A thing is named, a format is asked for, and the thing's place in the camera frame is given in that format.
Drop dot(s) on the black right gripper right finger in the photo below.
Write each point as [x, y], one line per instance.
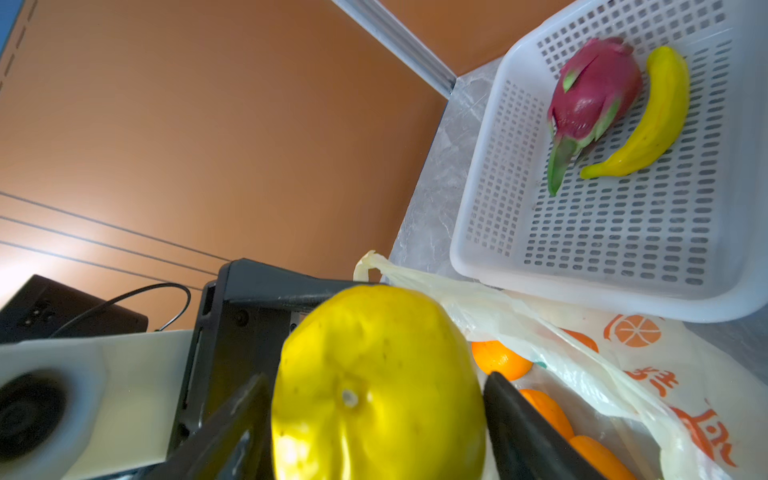
[524, 444]

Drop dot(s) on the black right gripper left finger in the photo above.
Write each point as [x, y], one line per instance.
[246, 414]

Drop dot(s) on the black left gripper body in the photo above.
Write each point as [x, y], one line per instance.
[245, 315]

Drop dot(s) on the orange fruit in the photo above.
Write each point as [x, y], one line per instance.
[493, 356]
[602, 459]

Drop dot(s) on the yellow lemon fruit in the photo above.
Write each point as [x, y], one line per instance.
[377, 383]

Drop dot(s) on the translucent printed plastic bag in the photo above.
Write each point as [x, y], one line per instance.
[705, 411]

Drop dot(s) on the pink dragon fruit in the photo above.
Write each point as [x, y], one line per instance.
[597, 86]

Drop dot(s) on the yellow banana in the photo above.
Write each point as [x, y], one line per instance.
[661, 123]

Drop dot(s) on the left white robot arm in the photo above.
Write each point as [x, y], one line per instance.
[89, 391]

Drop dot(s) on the white perforated plastic basket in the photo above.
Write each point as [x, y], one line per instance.
[684, 239]

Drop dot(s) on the aluminium corner post left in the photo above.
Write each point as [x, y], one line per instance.
[390, 32]

